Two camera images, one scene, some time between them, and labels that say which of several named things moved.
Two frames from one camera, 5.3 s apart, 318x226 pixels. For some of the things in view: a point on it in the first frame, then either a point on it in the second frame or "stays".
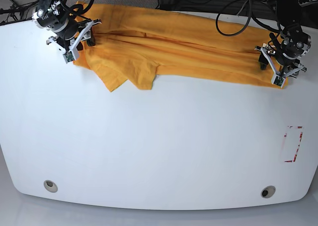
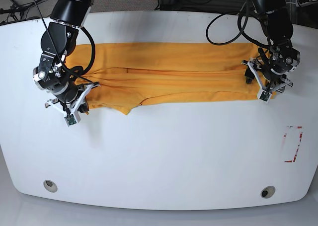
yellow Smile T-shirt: (137, 44) to (126, 76)
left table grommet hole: (50, 186) stays
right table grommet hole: (268, 191) stays
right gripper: (278, 67) to (269, 84)
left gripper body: (71, 37) to (74, 106)
